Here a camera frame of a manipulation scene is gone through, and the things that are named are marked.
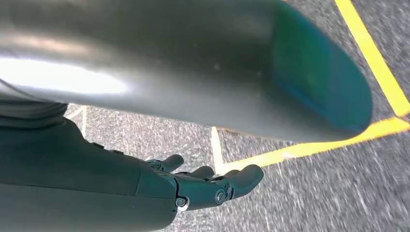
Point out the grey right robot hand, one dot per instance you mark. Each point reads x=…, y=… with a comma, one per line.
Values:
x=80, y=179

